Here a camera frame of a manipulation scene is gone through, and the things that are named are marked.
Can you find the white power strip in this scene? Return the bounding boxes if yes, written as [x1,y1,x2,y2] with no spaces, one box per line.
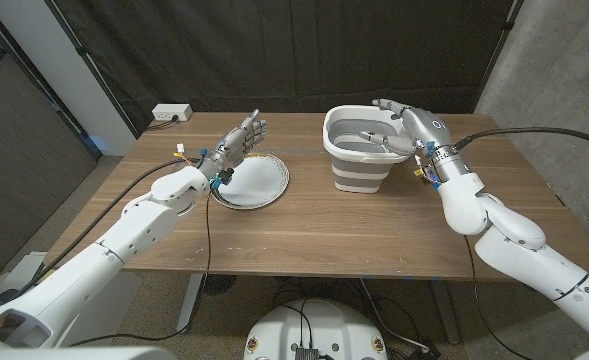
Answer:
[151,103,194,122]

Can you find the black floor power adapter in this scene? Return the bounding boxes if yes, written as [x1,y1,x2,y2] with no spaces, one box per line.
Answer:
[407,341,443,360]

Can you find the thin black left arm wire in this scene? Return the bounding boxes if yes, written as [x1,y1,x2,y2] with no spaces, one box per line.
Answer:
[66,192,213,347]

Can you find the white robot torso base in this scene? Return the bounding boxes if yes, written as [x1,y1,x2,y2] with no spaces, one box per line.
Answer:
[243,298,389,360]

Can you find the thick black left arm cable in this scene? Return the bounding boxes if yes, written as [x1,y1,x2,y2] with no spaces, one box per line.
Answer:
[3,158,200,301]

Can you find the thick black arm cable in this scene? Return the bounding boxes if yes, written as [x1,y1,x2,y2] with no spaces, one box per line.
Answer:
[3,158,200,301]
[453,126,589,152]

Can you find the dark round floor disc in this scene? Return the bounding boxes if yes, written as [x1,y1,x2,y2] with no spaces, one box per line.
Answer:
[201,273,238,296]

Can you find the dark wooden door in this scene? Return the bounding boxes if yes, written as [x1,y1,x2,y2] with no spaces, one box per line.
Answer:
[0,9,100,274]

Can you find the white robot chest cover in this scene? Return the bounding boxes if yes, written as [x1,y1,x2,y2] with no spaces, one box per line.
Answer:
[0,344,178,360]

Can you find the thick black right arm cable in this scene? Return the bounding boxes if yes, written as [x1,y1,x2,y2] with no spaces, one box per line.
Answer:
[453,126,589,152]

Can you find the thin black arm wire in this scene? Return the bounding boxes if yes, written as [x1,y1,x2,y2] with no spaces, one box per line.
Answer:
[463,234,520,360]
[66,192,213,347]

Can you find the grey table leg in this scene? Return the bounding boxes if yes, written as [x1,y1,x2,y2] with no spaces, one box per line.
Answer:
[431,279,463,345]
[176,273,205,335]

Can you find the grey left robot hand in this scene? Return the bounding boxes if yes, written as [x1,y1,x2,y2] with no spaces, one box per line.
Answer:
[197,108,269,190]

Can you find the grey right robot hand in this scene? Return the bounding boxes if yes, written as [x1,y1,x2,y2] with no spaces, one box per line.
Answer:
[358,98,473,186]

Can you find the white floor cable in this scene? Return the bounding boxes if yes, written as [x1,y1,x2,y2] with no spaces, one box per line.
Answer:
[359,278,429,352]

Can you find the black backdrop curtain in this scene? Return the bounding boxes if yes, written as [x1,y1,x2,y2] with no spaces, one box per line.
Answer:
[48,0,520,137]

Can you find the black backdrop stand pole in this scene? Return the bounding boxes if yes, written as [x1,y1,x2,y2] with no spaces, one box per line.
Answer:
[473,0,524,114]
[43,0,140,139]

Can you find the white paper plate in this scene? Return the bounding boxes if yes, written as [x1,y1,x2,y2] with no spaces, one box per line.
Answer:
[211,152,291,211]

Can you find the thin black right arm wire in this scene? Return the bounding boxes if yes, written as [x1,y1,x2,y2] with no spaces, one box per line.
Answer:
[463,234,520,360]

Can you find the white grey collapsible bucket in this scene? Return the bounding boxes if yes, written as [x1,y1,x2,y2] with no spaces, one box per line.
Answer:
[322,104,415,195]

